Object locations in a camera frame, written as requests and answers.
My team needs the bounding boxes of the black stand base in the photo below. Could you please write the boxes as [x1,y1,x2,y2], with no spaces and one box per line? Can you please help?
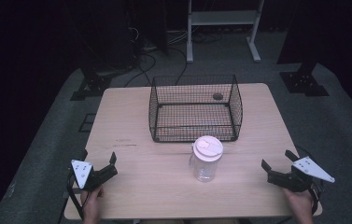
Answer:
[278,61,331,98]
[69,70,113,102]

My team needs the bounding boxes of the black rectangular floor frame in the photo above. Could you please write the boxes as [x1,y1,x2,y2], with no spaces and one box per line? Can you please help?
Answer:
[77,113,97,133]

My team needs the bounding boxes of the person's left hand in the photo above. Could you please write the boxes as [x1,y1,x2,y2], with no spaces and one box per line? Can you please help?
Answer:
[80,185,106,224]

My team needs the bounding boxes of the person's right hand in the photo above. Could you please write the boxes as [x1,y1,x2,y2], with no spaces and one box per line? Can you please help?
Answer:
[283,188,316,224]

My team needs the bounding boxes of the black wire mesh basket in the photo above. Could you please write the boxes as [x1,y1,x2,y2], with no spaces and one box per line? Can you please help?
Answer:
[148,74,244,144]

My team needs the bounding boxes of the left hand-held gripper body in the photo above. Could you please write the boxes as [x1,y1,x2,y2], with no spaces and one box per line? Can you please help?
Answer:
[70,159,119,192]

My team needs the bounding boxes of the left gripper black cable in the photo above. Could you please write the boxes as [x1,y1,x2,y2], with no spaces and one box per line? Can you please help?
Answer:
[66,172,85,220]

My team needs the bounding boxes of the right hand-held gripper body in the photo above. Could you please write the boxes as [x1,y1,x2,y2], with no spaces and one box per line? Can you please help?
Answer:
[266,156,336,193]

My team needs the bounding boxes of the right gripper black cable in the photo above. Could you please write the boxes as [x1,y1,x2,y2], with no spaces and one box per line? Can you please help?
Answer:
[307,180,325,217]

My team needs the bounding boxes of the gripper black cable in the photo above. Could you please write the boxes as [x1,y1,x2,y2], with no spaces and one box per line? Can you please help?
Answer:
[307,180,325,217]
[66,172,85,220]

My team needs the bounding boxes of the clear jar with white lid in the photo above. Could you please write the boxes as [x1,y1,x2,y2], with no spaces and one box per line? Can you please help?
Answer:
[189,134,225,183]

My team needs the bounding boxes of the black floor cable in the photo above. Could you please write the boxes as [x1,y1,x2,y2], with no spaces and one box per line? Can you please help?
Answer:
[122,46,189,89]

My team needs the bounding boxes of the white metal stand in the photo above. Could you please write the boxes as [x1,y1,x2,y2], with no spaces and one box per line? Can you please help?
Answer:
[186,0,265,64]

